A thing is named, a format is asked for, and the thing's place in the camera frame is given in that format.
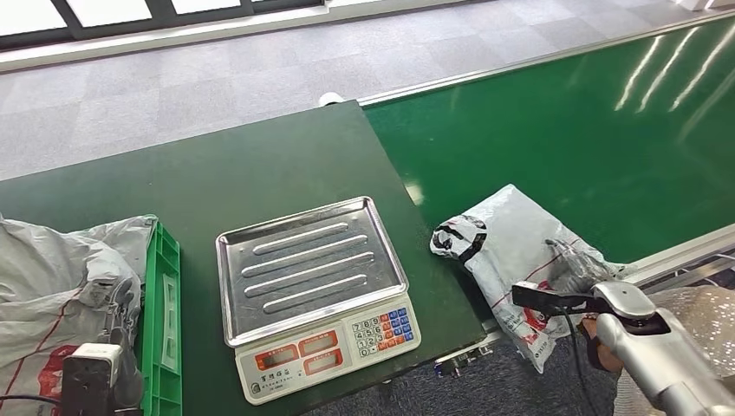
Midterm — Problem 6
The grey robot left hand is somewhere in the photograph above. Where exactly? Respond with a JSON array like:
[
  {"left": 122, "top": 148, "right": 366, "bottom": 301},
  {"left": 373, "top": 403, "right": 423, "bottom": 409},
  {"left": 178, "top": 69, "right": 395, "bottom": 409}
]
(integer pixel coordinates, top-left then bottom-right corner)
[{"left": 97, "top": 278, "right": 145, "bottom": 409}]

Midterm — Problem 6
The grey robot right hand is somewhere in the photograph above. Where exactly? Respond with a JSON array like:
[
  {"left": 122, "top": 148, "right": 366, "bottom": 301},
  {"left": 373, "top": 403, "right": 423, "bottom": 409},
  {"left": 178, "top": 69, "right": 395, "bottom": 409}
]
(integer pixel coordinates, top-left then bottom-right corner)
[{"left": 543, "top": 237, "right": 615, "bottom": 294}]

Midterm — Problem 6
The white parcel bag black print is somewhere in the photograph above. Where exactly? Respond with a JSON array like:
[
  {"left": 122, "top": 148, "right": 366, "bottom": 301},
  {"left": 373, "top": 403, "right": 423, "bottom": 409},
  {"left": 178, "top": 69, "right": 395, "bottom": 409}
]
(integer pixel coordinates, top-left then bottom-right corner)
[{"left": 430, "top": 183, "right": 639, "bottom": 374}]

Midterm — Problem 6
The grey parcel bag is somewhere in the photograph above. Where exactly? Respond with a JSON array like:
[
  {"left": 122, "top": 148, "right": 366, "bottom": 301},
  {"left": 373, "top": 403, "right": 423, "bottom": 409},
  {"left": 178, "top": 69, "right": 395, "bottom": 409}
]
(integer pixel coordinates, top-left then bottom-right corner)
[{"left": 57, "top": 215, "right": 159, "bottom": 289}]

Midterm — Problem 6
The grey parcel bag ring print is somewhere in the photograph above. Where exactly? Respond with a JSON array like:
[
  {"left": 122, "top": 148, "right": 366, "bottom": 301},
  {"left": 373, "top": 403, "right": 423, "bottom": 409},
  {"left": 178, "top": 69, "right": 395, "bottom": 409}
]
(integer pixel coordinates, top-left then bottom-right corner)
[{"left": 0, "top": 213, "right": 145, "bottom": 416}]

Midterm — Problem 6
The green conveyor belt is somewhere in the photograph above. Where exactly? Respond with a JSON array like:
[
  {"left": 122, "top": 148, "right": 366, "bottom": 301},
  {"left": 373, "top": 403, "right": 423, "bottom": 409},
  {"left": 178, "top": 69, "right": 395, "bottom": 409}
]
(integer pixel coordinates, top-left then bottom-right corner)
[{"left": 358, "top": 11, "right": 735, "bottom": 374}]

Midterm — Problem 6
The green plastic crate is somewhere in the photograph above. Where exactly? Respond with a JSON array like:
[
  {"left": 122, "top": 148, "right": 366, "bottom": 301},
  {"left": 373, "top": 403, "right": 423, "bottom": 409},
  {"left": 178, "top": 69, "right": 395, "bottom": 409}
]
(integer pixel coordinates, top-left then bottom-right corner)
[{"left": 137, "top": 220, "right": 184, "bottom": 416}]

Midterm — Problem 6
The person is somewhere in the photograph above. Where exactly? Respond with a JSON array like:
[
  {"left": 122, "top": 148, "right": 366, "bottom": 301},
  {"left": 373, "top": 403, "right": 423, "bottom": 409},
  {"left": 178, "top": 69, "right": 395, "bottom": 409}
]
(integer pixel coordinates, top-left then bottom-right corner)
[{"left": 576, "top": 287, "right": 735, "bottom": 416}]

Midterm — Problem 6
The electronic scale steel tray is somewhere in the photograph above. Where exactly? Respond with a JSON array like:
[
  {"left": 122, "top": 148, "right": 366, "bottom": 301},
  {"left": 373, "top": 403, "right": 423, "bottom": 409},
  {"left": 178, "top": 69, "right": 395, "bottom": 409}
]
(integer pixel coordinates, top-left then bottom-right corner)
[{"left": 215, "top": 196, "right": 422, "bottom": 406}]

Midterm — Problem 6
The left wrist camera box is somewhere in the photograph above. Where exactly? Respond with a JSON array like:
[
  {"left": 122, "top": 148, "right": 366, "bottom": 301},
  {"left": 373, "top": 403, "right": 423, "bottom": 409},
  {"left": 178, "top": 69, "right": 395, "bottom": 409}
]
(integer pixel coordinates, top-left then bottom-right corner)
[{"left": 60, "top": 343, "right": 123, "bottom": 416}]

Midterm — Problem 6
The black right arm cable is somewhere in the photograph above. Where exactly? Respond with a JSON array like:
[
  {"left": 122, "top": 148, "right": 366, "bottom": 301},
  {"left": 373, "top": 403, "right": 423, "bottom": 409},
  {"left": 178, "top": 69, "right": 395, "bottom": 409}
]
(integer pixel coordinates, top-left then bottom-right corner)
[{"left": 559, "top": 307, "right": 593, "bottom": 416}]

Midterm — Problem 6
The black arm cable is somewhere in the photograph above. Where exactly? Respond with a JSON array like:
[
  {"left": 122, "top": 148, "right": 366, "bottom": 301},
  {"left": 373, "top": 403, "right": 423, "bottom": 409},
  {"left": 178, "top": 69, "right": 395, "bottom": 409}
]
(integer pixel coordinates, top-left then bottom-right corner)
[
  {"left": 0, "top": 393, "right": 63, "bottom": 409},
  {"left": 559, "top": 307, "right": 593, "bottom": 416}
]

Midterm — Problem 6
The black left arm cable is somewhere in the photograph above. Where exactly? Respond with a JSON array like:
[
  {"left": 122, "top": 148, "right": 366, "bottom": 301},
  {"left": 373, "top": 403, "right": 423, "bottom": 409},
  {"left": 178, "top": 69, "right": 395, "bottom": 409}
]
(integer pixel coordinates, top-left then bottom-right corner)
[{"left": 0, "top": 393, "right": 63, "bottom": 409}]

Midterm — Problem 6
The black window frame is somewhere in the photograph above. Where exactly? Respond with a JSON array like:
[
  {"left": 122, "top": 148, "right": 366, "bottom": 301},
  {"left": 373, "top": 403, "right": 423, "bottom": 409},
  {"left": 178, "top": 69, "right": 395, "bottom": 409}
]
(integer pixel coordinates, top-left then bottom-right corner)
[{"left": 0, "top": 0, "right": 331, "bottom": 53}]

